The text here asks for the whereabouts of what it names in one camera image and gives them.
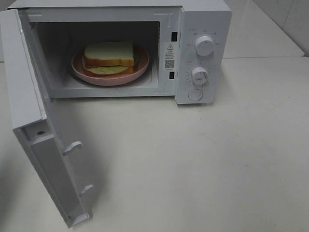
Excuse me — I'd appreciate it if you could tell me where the round white door button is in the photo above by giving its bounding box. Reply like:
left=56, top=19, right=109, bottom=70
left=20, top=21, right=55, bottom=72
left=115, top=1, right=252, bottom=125
left=188, top=89, right=203, bottom=101

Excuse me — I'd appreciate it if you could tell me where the pink round plate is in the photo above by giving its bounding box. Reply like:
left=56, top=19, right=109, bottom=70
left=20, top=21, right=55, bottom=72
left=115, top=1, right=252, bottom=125
left=71, top=47, right=150, bottom=87

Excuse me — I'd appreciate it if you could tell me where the white bread sandwich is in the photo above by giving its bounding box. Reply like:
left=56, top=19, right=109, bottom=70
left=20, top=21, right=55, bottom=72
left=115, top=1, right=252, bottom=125
left=82, top=42, right=138, bottom=76

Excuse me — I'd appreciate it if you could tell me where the white microwave door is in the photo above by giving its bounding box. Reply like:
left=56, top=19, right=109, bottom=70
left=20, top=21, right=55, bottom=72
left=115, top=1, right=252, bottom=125
left=0, top=9, right=91, bottom=227

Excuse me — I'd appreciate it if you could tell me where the glass microwave turntable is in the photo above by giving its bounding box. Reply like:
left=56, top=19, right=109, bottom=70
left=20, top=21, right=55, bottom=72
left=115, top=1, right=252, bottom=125
left=71, top=57, right=152, bottom=87

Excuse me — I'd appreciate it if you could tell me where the lower white timer knob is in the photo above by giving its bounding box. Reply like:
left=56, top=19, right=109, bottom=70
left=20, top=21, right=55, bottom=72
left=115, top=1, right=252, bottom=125
left=191, top=67, right=209, bottom=85

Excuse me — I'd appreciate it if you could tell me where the white microwave oven body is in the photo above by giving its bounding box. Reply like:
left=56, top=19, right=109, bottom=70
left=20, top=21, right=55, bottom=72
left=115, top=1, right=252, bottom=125
left=7, top=0, right=232, bottom=104

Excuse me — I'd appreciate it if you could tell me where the upper white power knob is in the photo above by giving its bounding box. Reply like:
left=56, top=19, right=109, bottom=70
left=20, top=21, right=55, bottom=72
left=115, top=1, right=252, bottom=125
left=194, top=35, right=214, bottom=57

